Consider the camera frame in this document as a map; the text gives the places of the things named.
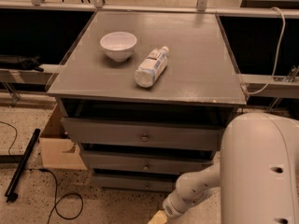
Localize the grey bottom drawer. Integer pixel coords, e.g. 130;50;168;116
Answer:
93;175;174;192

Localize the grey drawer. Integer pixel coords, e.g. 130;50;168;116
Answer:
81;151;214;175
93;175;174;192
62;118;223;150

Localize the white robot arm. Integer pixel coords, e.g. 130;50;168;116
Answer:
148;113;299;224

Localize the grey middle drawer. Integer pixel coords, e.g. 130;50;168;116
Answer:
81;151;214;175

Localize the grey drawer cabinet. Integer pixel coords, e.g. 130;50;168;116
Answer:
49;11;246;186

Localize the grey top drawer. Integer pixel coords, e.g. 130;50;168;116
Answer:
62;118;223;150

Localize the cardboard box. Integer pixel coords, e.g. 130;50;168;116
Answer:
39;105;87;170

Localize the black metal bar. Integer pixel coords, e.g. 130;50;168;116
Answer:
5;129;40;203

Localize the white plastic bottle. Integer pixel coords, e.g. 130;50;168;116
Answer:
135;47;169;88

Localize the white ceramic bowl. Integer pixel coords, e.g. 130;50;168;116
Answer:
100;32;137;62

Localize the black floor cable left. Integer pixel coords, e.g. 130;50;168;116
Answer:
29;167;84;224

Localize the black cloth on rail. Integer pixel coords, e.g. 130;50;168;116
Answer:
0;55;44;72

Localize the metal frame rail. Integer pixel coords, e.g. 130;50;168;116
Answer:
0;64;64;85

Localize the white cable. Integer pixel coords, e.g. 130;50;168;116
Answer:
241;7;287;96

